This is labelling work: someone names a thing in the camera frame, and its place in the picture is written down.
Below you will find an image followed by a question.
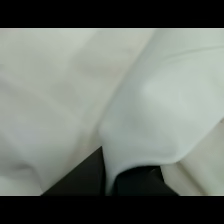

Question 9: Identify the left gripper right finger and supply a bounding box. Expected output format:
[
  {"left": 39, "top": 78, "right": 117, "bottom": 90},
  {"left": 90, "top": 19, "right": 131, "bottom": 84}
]
[{"left": 112, "top": 165, "right": 180, "bottom": 197}]

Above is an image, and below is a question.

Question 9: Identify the white long-sleeved shirt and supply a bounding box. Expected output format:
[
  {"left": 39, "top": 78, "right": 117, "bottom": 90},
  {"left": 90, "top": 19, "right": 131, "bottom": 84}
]
[{"left": 0, "top": 27, "right": 224, "bottom": 197}]

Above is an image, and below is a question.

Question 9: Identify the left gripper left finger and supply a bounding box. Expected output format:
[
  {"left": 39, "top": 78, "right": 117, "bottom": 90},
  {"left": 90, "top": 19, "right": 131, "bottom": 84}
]
[{"left": 41, "top": 145, "right": 107, "bottom": 197}]

